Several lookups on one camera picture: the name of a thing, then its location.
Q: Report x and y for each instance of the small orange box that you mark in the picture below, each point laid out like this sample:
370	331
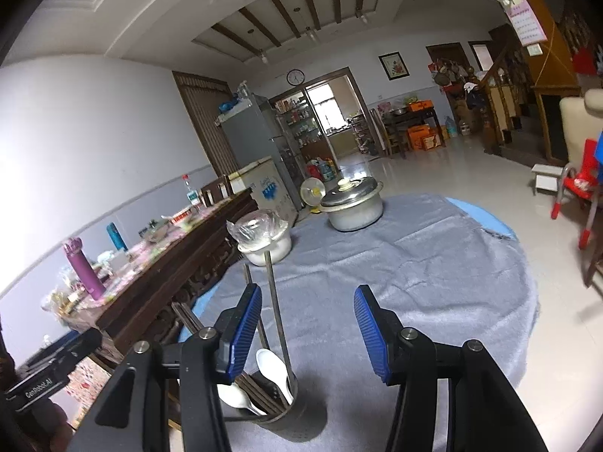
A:
420	105

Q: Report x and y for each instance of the small white desk fan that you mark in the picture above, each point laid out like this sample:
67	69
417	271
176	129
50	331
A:
313	194

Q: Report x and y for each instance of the clear plastic bag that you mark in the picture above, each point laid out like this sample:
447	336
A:
256	226

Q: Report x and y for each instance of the cream armchair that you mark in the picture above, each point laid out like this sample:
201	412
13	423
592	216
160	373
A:
577	127

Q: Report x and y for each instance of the brown wooden door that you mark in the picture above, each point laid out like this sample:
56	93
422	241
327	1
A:
198	117

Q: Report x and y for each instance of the wooden staircase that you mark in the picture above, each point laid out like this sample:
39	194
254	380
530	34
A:
523	117

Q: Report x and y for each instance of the dark wooden table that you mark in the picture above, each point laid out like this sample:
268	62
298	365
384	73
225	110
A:
400	120

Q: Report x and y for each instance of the grey fleece tablecloth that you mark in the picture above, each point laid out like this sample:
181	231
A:
424	268

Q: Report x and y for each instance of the pink wall calendar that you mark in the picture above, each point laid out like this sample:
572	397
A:
525	14

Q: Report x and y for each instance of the white chest freezer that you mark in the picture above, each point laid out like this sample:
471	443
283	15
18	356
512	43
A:
271	188

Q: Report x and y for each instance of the carved wooden sideboard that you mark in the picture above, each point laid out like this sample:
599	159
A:
160	273

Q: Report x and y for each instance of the framed wall picture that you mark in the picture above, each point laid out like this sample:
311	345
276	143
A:
394	66

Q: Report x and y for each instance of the red plastic chair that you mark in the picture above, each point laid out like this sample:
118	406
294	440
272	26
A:
582	179

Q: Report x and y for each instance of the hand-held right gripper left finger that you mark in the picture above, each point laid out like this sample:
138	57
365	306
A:
242	334

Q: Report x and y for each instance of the white ceramic pot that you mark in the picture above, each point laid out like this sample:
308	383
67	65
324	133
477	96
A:
268	252

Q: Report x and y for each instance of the shelf of bottles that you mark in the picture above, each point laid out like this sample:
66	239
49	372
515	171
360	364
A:
299	122

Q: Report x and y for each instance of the long grey-brown chopstick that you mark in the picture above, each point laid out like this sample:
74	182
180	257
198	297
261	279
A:
278	315

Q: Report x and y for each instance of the dark cylindrical utensil holder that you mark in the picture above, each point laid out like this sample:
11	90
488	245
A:
294	421

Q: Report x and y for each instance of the teal thermos bottle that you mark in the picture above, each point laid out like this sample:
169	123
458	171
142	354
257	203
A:
116	238

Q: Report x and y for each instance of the blue table cover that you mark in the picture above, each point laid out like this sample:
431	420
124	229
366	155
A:
490	223

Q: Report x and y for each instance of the purple thermos bottle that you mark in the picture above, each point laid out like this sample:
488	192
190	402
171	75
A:
87	273

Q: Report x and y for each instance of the blue water jug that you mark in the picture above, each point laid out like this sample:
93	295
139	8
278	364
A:
452	127

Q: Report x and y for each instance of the grey refrigerator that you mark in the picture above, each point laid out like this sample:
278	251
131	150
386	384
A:
249	136

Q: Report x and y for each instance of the metal cooking pot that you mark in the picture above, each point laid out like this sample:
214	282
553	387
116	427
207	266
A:
358	214

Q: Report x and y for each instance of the round wall clock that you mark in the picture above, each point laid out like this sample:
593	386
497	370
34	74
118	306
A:
295	77

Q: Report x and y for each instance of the dark wooden chair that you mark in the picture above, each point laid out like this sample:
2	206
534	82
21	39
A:
216	190

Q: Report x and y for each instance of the white ceramic spoon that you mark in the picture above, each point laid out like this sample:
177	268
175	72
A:
273	372
238	398

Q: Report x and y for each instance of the white step stool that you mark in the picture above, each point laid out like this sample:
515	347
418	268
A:
549	178

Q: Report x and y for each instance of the clear bottle with red cap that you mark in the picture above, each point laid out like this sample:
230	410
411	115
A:
191	195

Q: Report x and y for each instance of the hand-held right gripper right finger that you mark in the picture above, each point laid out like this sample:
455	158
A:
374	334

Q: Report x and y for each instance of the large orange cardboard box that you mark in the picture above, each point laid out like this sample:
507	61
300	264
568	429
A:
425	137

